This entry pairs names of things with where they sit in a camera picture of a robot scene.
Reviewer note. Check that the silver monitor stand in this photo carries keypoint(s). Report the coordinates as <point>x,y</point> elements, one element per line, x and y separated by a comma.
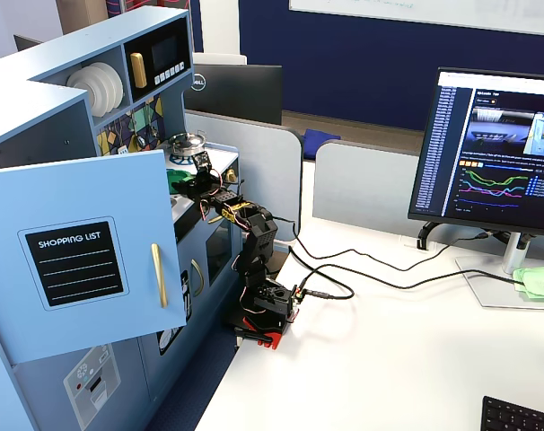
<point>512,256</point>

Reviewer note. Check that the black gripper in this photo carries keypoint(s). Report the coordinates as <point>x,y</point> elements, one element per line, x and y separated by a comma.
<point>187,186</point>

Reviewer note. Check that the blue shopping list cabinet door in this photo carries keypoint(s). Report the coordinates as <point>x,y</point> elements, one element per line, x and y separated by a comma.
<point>83,269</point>

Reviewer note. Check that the whiteboard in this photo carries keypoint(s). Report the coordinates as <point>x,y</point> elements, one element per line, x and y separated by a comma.
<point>433,11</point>

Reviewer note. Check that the silver toy pot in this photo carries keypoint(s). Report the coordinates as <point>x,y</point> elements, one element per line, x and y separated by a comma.
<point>186,143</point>

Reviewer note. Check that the small wrist camera board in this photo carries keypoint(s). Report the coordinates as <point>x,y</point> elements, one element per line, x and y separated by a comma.
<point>200,159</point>

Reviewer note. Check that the black keyboard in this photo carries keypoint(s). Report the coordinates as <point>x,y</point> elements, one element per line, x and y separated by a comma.
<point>514,415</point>

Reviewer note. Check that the computer monitor showing graphs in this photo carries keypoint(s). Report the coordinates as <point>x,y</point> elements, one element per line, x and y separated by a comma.
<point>478,148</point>

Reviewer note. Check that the gold stove knob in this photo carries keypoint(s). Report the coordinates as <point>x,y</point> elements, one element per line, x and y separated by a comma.
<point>230,176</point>

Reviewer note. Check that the grey rounded desk divider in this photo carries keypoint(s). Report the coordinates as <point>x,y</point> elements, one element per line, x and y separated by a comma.
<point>263,179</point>
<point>362,184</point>

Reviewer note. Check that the red table clamp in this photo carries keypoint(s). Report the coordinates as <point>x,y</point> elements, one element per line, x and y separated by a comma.
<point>274,339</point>

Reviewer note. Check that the white plate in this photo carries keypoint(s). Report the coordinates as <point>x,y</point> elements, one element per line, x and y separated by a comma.
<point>72,81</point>
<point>84,75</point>
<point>108,87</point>

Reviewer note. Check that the dark monitor back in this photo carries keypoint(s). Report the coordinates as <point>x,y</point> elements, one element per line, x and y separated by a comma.
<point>27,42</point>

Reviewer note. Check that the black Dell monitor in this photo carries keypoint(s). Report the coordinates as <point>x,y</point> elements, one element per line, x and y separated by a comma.
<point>240,94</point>

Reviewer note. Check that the blue cushion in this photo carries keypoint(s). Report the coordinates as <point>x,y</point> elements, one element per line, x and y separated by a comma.
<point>321,135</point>

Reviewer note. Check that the brown wooden cabinet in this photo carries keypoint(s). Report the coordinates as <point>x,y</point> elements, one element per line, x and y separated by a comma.
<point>81,15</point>

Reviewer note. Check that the green lid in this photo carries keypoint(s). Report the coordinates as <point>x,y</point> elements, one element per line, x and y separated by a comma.
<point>175,174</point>

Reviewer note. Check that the blue toy kitchen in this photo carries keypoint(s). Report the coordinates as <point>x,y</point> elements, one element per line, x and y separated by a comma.
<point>52,112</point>

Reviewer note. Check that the dark toy spoon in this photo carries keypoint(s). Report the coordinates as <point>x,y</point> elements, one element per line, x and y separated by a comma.
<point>140,141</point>

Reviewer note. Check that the white toy spatula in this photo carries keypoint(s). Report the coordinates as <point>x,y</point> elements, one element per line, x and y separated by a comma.
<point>122,150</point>

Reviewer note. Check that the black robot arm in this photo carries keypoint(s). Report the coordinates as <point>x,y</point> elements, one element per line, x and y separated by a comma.
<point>263,233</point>

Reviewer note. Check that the green sticky notes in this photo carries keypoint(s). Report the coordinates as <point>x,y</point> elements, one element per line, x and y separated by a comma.
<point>537,283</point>

